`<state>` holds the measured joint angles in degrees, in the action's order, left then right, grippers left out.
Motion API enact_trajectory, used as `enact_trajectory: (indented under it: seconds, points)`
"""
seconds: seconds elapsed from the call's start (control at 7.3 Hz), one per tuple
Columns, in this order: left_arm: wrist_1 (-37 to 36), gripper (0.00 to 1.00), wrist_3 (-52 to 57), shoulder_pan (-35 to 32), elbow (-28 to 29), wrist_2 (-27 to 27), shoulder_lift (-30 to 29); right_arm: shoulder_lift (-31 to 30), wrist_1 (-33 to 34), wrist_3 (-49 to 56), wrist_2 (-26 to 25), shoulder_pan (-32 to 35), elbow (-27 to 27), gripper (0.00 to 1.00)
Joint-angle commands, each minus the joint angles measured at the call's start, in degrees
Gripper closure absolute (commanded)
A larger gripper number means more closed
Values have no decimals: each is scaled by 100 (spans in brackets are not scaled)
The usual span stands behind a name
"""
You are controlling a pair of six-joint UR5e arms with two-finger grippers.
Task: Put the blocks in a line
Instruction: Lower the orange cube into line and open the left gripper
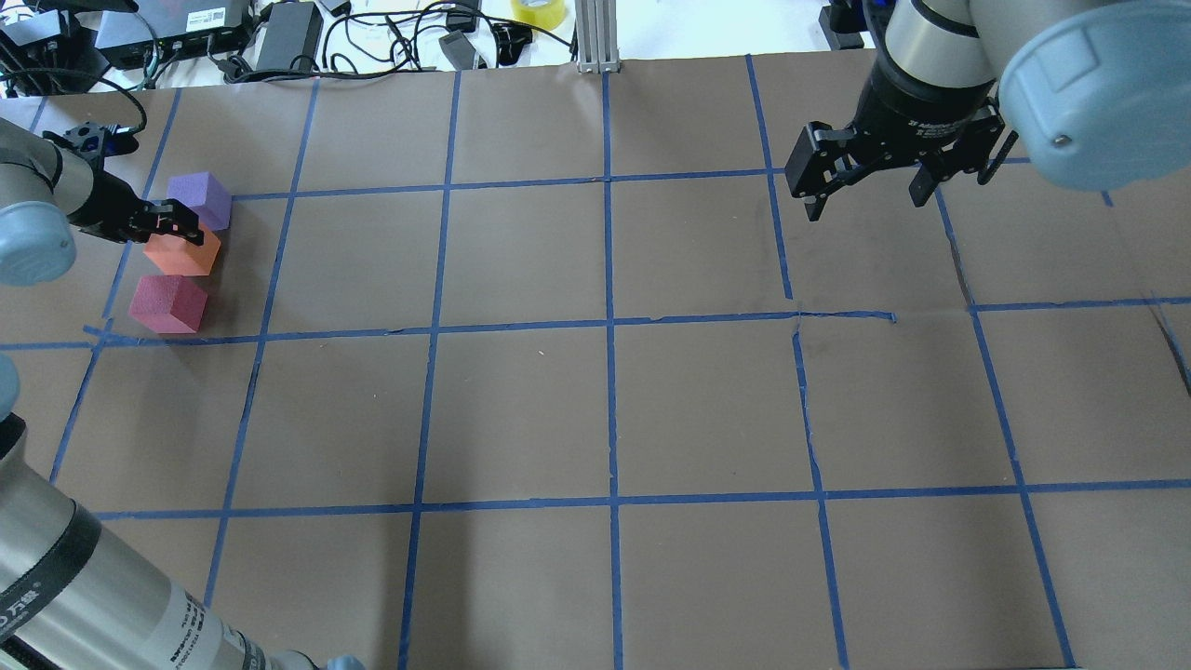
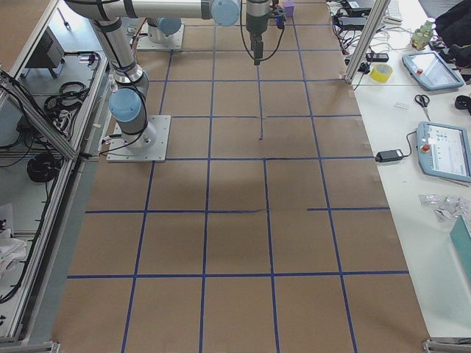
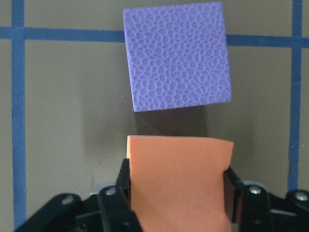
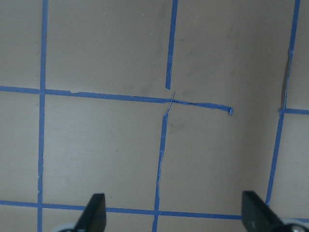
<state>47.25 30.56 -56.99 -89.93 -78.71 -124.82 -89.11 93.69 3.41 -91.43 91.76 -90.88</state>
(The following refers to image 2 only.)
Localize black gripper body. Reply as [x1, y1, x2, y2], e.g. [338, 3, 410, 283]
[249, 29, 266, 43]

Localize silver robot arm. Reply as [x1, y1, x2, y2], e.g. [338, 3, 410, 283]
[66, 1, 284, 159]

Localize purple foam block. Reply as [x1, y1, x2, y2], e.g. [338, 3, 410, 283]
[283, 1, 294, 18]

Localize yellow tape roll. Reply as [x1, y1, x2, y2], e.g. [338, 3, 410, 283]
[370, 63, 393, 83]

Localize upper teach pendant tablet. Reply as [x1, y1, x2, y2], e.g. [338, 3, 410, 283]
[402, 51, 464, 90]

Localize teach pendant tablet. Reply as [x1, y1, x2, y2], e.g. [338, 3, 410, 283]
[416, 121, 470, 182]
[402, 51, 464, 90]

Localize black power adapter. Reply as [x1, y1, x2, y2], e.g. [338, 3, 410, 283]
[375, 149, 404, 163]

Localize brown paper table mat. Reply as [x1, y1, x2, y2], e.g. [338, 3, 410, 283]
[52, 1, 427, 352]

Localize lower teach pendant tablet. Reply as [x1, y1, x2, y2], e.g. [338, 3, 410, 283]
[416, 121, 470, 182]

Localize bag of small parts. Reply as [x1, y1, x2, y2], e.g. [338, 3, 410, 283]
[418, 194, 470, 222]

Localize teal box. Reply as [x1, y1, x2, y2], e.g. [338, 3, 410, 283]
[450, 216, 471, 268]

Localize white crumpled cloth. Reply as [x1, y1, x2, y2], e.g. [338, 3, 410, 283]
[0, 204, 27, 280]

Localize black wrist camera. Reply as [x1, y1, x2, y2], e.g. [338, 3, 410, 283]
[270, 3, 286, 30]

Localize aluminium frame post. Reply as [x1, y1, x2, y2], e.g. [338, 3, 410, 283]
[344, 0, 390, 84]

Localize square metal base plate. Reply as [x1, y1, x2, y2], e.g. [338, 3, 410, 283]
[106, 115, 171, 163]

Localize black handled scissors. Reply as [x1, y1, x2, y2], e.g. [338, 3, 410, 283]
[414, 94, 431, 121]

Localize black coiled cable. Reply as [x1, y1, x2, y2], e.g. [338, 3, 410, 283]
[26, 151, 60, 184]

